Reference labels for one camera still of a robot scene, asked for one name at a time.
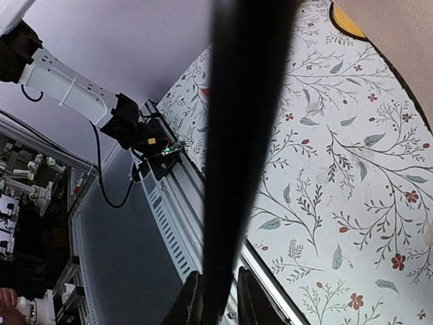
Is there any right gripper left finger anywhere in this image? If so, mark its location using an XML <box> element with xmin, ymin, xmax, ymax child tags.
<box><xmin>162</xmin><ymin>271</ymin><xmax>200</xmax><ymax>325</ymax></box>

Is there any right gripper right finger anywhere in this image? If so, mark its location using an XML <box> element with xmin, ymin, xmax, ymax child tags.
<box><xmin>237</xmin><ymin>267</ymin><xmax>285</xmax><ymax>325</ymax></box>

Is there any black tent pole one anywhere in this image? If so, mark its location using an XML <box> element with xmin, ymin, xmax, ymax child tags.
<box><xmin>202</xmin><ymin>1</ymin><xmax>298</xmax><ymax>324</ymax></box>

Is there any beige pet tent fabric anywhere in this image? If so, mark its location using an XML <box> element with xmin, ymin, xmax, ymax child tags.
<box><xmin>333</xmin><ymin>0</ymin><xmax>433</xmax><ymax>244</ymax></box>

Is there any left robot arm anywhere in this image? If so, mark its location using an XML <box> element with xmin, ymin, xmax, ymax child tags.
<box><xmin>1</xmin><ymin>1</ymin><xmax>141</xmax><ymax>150</ymax></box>

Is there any pink pet bowl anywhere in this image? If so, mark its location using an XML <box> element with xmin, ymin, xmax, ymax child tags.
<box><xmin>200</xmin><ymin>88</ymin><xmax>210</xmax><ymax>100</ymax></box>

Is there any person hand background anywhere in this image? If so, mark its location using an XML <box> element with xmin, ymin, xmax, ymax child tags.
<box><xmin>1</xmin><ymin>288</ymin><xmax>27</xmax><ymax>325</ymax></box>

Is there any floral table cloth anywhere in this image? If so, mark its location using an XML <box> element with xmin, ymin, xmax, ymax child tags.
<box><xmin>157</xmin><ymin>0</ymin><xmax>433</xmax><ymax>325</ymax></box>

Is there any yellow double bowl holder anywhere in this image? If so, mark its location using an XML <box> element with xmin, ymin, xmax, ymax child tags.
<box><xmin>329</xmin><ymin>2</ymin><xmax>367</xmax><ymax>41</ymax></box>

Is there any front aluminium rail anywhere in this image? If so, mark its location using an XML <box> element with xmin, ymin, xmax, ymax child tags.
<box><xmin>67</xmin><ymin>97</ymin><xmax>309</xmax><ymax>325</ymax></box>

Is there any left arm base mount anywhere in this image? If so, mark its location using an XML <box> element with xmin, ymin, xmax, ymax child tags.
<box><xmin>131</xmin><ymin>118</ymin><xmax>186</xmax><ymax>181</ymax></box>

